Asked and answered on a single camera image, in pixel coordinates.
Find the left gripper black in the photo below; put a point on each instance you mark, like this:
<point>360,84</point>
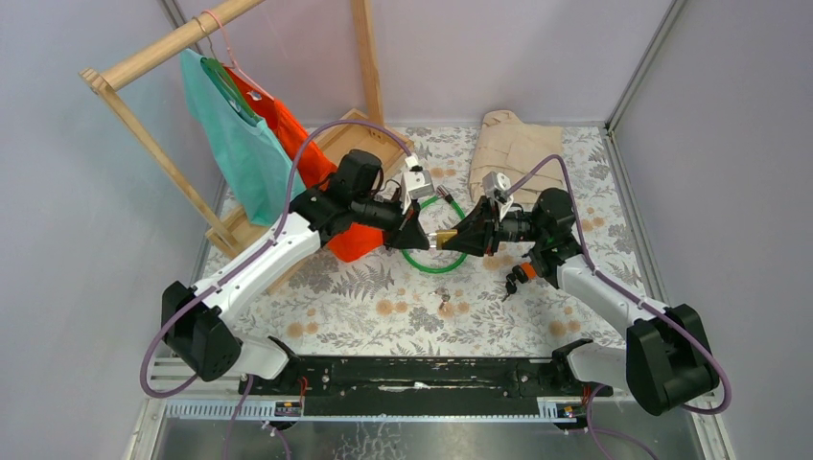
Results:
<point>410,235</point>

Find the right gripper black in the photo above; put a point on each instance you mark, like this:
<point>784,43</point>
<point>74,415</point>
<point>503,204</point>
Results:
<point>479,233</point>

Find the brass padlock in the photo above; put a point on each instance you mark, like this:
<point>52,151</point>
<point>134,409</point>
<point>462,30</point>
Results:
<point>439,238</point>

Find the green cable lock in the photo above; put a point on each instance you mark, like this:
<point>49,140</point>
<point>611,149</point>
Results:
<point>441,193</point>

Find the orange black key bunch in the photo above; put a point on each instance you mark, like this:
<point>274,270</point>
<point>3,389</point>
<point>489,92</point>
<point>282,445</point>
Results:
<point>520,274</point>

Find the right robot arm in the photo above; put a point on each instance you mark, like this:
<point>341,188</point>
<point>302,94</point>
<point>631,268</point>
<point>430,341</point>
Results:
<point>666,361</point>

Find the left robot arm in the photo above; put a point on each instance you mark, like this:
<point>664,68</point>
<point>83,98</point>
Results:
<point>197,321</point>

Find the orange garment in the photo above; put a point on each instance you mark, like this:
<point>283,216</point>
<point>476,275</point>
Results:
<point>313,167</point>

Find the floral table mat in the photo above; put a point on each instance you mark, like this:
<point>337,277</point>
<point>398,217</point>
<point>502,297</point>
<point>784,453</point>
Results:
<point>380,305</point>

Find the folded beige garment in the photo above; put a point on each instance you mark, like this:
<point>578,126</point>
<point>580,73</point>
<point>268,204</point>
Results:
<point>507,145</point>

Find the teal t-shirt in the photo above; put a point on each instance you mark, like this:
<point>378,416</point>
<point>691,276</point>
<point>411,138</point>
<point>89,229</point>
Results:
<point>250,157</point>

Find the green hanger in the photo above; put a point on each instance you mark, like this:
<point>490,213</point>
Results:
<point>222,81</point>

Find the pink hanger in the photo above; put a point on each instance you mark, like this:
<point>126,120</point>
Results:
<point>232,58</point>

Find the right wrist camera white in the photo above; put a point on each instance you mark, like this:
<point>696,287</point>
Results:
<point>497,188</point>

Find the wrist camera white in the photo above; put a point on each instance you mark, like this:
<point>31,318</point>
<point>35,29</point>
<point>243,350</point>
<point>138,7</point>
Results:
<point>416,182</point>
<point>497,188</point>

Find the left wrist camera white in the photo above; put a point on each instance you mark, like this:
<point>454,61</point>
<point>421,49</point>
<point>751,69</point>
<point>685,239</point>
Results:
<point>416,182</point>

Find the silver cable lock keys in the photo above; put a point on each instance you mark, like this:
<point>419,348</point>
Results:
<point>443,298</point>

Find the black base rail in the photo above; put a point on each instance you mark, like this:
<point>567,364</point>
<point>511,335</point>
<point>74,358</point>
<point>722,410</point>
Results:
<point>434,387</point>

